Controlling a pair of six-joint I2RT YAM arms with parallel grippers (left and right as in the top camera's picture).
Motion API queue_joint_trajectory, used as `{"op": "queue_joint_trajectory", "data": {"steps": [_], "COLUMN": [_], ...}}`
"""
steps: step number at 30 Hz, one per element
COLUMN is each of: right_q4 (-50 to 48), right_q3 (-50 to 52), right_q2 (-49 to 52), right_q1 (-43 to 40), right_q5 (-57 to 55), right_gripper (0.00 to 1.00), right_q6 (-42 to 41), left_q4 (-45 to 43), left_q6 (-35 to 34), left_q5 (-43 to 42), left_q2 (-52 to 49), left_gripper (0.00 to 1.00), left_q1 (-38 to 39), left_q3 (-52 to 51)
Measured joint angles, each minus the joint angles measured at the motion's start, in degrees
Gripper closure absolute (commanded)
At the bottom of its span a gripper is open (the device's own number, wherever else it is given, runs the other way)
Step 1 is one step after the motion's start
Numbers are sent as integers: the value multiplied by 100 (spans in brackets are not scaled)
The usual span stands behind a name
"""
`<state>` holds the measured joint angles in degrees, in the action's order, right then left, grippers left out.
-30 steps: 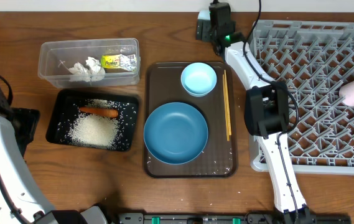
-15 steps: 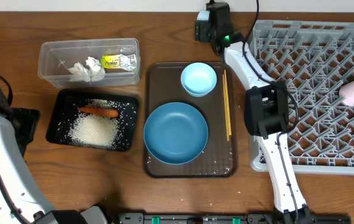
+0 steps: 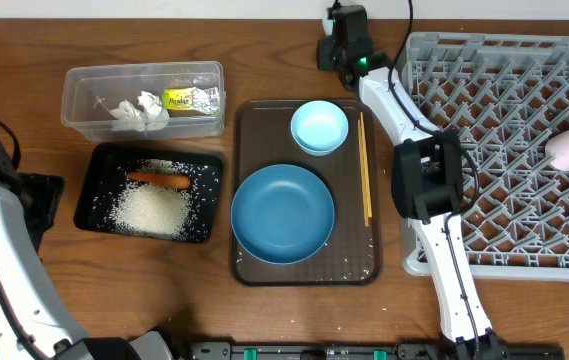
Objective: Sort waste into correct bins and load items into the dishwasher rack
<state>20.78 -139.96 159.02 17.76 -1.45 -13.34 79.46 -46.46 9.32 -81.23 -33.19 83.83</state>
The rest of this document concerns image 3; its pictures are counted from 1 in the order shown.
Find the dark blue plate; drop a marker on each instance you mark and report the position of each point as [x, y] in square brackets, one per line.
[282, 214]

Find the pile of white rice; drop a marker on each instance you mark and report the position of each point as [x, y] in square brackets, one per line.
[128, 207]

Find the wooden chopstick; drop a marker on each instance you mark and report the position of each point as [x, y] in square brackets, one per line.
[366, 167]
[362, 173]

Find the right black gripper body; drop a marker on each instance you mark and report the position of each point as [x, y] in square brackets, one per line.
[327, 55]

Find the yellow foil snack wrapper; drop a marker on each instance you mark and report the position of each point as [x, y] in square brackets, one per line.
[206, 101]

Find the black waste tray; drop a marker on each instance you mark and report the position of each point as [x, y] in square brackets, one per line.
[105, 155]

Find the white tissue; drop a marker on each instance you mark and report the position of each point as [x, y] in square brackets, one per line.
[155, 115]
[127, 118]

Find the clear plastic bin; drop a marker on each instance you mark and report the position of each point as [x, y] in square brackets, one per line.
[91, 92]

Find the light blue bowl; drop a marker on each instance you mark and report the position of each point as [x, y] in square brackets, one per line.
[319, 127]

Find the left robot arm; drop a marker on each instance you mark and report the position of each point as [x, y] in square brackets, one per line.
[34, 322]

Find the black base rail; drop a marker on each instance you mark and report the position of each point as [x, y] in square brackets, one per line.
[402, 351]

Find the brown serving tray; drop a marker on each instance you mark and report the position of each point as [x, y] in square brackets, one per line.
[352, 253]

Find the grey dishwasher rack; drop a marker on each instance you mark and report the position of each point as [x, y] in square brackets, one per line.
[506, 96]

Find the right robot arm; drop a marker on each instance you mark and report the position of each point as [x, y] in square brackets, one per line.
[427, 176]

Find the orange carrot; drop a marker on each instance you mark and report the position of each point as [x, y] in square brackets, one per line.
[176, 181]

